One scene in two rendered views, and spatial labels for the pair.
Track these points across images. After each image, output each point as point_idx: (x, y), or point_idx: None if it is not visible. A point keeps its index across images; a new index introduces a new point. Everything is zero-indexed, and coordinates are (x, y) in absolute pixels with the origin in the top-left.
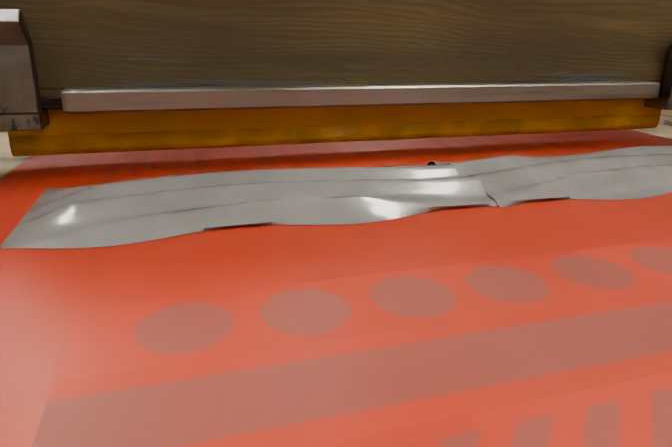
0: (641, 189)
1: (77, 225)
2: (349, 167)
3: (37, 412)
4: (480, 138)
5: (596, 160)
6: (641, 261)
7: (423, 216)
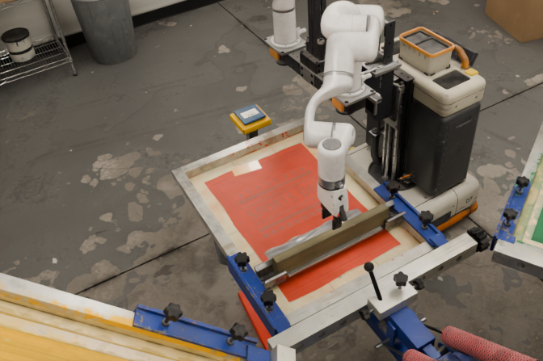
0: (292, 239)
1: (353, 211)
2: None
3: None
4: (315, 266)
5: (296, 245)
6: (299, 220)
7: (320, 224)
